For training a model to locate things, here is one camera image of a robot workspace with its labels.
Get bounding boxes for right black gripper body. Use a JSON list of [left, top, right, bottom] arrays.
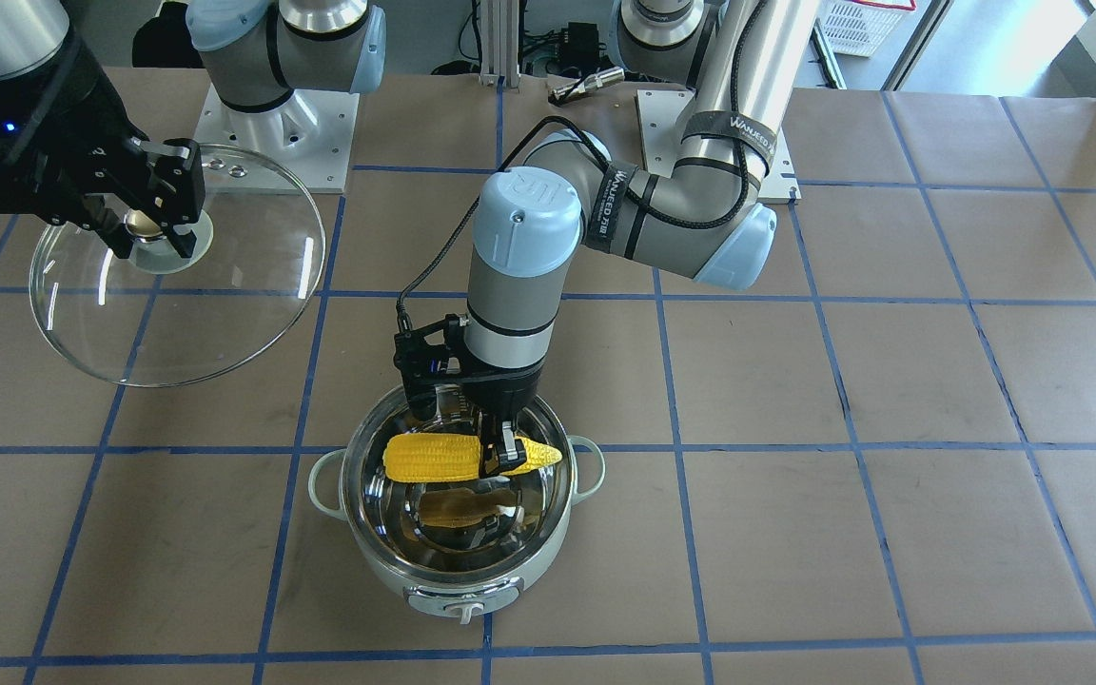
[[0, 38, 155, 229]]

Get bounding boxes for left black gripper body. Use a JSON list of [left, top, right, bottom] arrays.
[[393, 317, 544, 423]]

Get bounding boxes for yellow corn cob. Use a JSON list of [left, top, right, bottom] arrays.
[[383, 433, 562, 484]]

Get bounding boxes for glass pot lid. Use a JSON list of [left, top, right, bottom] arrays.
[[28, 145, 327, 387]]

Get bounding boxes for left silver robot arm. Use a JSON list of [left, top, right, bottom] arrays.
[[383, 1, 819, 484]]

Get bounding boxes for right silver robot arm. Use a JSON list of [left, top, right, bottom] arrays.
[[0, 1, 210, 262]]

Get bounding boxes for pale green cooking pot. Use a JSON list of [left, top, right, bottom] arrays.
[[307, 386, 606, 623]]

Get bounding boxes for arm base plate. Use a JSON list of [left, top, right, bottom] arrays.
[[194, 85, 361, 194], [636, 88, 801, 204]]

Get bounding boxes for aluminium frame post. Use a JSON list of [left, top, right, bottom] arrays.
[[478, 0, 522, 89]]

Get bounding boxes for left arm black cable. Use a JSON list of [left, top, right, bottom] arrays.
[[396, 0, 768, 334]]

